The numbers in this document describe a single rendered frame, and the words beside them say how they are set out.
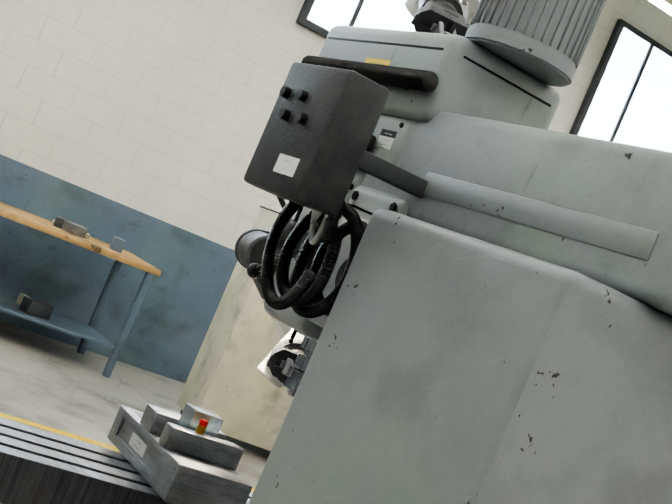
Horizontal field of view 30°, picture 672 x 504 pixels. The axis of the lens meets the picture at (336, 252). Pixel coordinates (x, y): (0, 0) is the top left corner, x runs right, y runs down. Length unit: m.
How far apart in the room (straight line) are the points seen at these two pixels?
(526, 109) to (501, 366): 0.75
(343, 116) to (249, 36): 8.60
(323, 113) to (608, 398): 0.61
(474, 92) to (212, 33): 8.22
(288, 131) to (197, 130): 8.39
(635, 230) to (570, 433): 0.28
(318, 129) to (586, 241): 0.43
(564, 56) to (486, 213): 0.37
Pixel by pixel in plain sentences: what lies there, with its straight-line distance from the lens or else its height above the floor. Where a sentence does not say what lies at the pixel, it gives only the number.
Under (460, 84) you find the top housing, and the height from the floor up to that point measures 1.81.
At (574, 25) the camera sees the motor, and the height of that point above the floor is 1.97.
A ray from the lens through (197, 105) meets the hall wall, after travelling 10.31.
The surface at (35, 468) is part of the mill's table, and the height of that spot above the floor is 0.95.
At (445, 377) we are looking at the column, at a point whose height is 1.37.
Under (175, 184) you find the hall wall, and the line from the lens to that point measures 10.32.
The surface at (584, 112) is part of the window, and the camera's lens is 12.29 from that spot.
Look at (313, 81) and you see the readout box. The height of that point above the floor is 1.70.
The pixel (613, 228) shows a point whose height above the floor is 1.64.
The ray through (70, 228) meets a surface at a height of 0.92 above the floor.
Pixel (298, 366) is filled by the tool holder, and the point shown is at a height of 1.25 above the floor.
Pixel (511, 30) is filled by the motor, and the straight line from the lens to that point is 2.12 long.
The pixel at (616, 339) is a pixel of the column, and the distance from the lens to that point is 1.60.
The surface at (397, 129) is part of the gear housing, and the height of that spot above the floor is 1.71.
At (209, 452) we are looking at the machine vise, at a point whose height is 1.05.
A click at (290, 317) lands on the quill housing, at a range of 2.28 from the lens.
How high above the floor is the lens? 1.46
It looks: level
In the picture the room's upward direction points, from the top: 23 degrees clockwise
